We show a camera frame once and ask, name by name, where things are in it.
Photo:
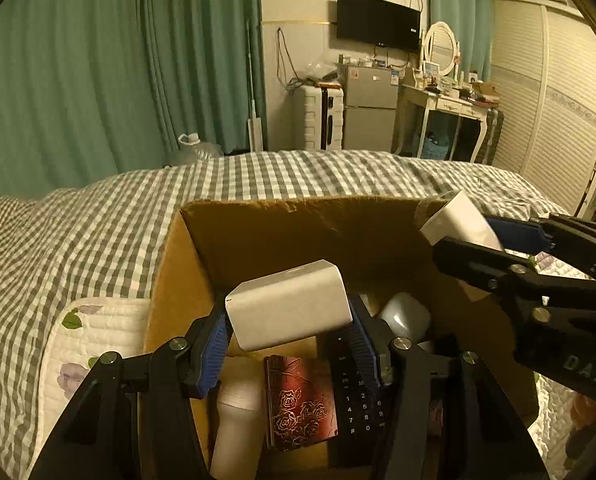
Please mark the red floral card box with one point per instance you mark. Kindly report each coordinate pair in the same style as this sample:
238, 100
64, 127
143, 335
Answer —
301, 409

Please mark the white cylindrical bottle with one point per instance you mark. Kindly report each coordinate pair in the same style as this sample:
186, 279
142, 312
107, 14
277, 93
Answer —
241, 429

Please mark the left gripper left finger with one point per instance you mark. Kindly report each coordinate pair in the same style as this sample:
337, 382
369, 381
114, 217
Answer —
96, 436

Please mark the white oval vanity mirror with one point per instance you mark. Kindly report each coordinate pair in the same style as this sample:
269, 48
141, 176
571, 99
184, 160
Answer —
441, 47

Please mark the white charger block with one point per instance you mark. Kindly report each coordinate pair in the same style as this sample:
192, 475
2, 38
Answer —
459, 218

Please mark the light blue earbuds case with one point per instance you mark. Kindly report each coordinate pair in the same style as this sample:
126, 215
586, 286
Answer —
406, 317

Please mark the white dressing table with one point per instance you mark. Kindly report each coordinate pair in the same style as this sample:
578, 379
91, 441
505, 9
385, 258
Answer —
417, 106

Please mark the clear water jug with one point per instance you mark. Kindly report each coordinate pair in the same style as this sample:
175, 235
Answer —
192, 149

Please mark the silver mini fridge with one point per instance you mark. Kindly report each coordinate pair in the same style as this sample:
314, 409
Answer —
371, 98

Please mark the brown cardboard box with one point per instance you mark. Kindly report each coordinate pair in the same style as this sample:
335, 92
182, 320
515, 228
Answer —
376, 243

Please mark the dark green suitcase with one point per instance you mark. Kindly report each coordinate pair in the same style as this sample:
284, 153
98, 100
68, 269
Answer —
495, 119

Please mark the blue basket under table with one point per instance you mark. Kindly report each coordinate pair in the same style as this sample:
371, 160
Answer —
436, 146

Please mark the black wall television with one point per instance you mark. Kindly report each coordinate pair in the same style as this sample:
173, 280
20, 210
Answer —
380, 23

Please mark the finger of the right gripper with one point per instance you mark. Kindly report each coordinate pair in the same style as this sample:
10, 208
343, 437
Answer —
506, 275
565, 238

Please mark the white suitcase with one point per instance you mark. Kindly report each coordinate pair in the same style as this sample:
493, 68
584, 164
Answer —
318, 117

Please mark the white louvered wardrobe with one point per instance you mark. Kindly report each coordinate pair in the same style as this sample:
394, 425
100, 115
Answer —
543, 64

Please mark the white mop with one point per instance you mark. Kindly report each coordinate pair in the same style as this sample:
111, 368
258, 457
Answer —
254, 123

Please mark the white floral quilt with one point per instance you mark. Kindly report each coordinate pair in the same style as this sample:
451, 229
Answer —
84, 330

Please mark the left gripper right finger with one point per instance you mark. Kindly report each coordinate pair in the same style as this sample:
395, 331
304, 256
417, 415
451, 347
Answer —
482, 436

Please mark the right green curtain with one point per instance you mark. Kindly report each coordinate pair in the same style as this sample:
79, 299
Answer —
472, 24

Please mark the black remote control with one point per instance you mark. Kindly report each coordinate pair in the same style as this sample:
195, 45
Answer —
361, 415

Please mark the large green curtain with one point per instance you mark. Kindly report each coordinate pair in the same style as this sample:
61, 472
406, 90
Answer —
91, 88

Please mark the white rectangular box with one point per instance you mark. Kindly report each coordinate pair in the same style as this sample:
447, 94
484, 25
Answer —
288, 306

